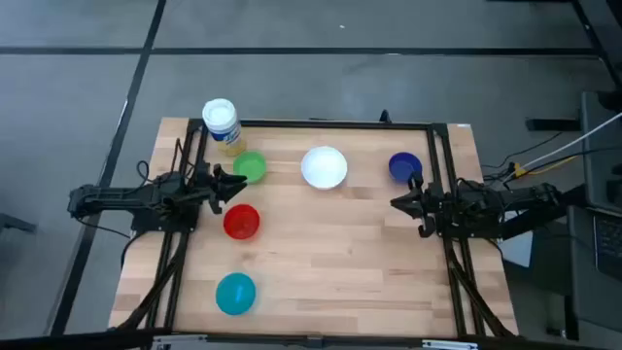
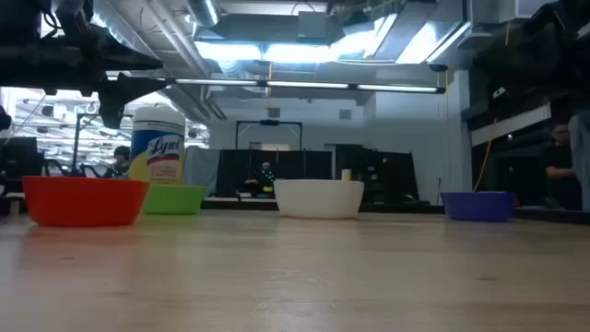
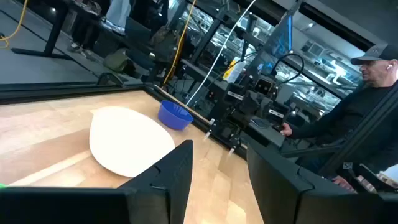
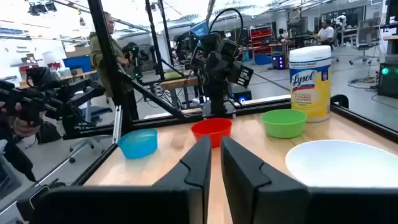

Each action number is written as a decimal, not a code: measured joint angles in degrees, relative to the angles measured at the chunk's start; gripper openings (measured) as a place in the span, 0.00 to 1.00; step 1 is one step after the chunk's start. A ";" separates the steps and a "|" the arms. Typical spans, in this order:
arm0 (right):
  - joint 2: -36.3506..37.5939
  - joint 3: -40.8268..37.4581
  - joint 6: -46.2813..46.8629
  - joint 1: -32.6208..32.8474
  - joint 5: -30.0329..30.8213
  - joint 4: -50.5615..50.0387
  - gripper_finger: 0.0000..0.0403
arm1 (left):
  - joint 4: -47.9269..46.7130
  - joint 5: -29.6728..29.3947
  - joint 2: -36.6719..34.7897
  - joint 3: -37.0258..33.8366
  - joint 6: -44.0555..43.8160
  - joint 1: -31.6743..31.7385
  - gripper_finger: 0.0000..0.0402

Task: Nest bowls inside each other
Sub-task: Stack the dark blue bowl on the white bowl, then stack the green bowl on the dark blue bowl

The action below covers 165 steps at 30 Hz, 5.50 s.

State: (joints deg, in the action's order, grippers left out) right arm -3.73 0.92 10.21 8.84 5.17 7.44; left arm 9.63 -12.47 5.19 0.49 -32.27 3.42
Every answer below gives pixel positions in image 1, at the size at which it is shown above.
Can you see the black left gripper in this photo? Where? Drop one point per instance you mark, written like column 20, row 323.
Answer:
column 210, row 188

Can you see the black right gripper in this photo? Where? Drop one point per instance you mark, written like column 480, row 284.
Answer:
column 430, row 204

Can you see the green plastic bowl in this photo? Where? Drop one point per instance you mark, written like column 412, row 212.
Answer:
column 252, row 165

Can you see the red plastic bowl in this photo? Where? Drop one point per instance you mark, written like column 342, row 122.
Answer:
column 241, row 221

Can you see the dark blue plastic bowl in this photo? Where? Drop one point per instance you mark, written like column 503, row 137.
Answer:
column 402, row 165

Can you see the teal plastic bowl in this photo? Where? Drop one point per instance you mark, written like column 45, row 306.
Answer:
column 235, row 293

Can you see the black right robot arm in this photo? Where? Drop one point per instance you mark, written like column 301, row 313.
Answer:
column 515, row 198

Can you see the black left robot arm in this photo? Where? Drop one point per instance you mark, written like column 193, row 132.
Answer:
column 112, row 197

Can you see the Lysol wipes canister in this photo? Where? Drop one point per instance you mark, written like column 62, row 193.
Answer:
column 223, row 127

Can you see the white bowl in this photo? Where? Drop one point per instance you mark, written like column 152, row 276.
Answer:
column 323, row 167

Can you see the white sheet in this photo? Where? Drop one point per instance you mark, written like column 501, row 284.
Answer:
column 517, row 249

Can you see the black stand foot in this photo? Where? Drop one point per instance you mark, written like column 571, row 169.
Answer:
column 551, row 124

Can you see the dark grey cabinet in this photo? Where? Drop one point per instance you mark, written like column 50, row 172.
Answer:
column 602, row 150

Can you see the black chair base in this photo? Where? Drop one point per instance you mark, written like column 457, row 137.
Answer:
column 14, row 223

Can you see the small black bracket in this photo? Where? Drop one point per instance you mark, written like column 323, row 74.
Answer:
column 385, row 116

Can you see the black aluminium table frame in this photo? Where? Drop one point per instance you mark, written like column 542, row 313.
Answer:
column 340, row 125

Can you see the silver metal bracket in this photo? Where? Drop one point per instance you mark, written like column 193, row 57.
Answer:
column 180, row 341
column 449, row 345

